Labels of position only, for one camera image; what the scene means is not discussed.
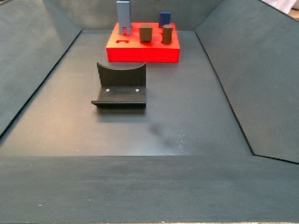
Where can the black round peg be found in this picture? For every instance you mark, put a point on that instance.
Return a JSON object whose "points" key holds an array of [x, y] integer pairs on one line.
{"points": [[166, 34]]}

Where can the light blue slotted peg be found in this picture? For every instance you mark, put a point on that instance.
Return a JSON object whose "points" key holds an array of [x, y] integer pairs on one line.
{"points": [[122, 11]]}

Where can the dark blue square peg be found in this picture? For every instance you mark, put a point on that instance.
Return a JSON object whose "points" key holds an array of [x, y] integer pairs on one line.
{"points": [[164, 18]]}

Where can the red insertion block base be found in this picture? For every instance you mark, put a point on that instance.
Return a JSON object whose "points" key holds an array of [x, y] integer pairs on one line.
{"points": [[124, 48]]}

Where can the black hexagonal peg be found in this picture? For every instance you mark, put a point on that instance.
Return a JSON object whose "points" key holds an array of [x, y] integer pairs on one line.
{"points": [[145, 33]]}

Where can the black curved fixture stand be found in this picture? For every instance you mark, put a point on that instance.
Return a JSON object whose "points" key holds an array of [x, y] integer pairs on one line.
{"points": [[121, 87]]}

